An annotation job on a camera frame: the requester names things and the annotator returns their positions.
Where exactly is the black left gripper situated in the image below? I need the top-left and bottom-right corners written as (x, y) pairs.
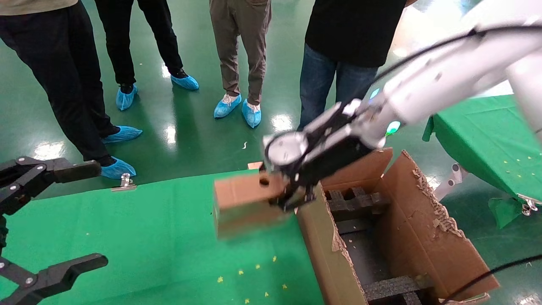
top-left (0, 157), bottom-right (108, 305)

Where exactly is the person in brown trousers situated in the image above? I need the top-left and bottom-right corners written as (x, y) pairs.
top-left (209, 0), bottom-right (272, 106)

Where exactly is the thin black cable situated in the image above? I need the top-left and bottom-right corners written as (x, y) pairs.
top-left (440, 253), bottom-right (542, 305)

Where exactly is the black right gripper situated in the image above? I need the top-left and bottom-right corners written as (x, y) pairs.
top-left (259, 138), bottom-right (373, 211)

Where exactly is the large open cardboard carton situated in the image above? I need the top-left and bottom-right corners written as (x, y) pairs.
top-left (296, 147), bottom-right (500, 305)

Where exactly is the person in slim black trousers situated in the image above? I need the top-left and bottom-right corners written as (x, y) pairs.
top-left (93, 0), bottom-right (189, 94)

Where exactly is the small brown cardboard box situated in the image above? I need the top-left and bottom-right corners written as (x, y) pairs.
top-left (213, 171), bottom-right (297, 240)

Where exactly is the person in tan shirt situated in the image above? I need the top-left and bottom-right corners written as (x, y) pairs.
top-left (0, 0), bottom-right (120, 168)

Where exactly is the black foam bottom sheet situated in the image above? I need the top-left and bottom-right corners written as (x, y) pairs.
top-left (337, 218), bottom-right (395, 286)

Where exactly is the silver metal binder clip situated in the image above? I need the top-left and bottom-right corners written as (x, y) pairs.
top-left (519, 195), bottom-right (538, 216)
top-left (111, 173), bottom-right (137, 192)

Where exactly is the grey metal camera bracket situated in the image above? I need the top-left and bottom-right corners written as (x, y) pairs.
top-left (303, 100), bottom-right (365, 164)

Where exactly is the person in blue jeans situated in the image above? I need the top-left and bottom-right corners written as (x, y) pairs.
top-left (299, 0), bottom-right (418, 133)

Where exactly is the grey metal table bracket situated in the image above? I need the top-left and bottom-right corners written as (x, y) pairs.
top-left (434, 163), bottom-right (468, 202)

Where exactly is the large green table cloth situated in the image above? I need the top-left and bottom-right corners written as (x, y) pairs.
top-left (0, 169), bottom-right (324, 305)

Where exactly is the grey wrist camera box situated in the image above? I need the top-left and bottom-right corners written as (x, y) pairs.
top-left (263, 130), bottom-right (310, 166)

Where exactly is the black foam bar insert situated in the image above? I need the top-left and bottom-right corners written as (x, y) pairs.
top-left (363, 274), bottom-right (434, 305)

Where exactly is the notched black foam insert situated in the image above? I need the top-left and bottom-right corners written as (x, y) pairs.
top-left (324, 186), bottom-right (391, 223)

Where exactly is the blue shoe cover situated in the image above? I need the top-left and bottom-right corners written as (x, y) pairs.
top-left (213, 94), bottom-right (242, 119)
top-left (242, 99), bottom-right (262, 129)
top-left (102, 126), bottom-right (143, 144)
top-left (116, 83), bottom-right (138, 111)
top-left (171, 73), bottom-right (199, 91)
top-left (100, 157), bottom-right (137, 179)

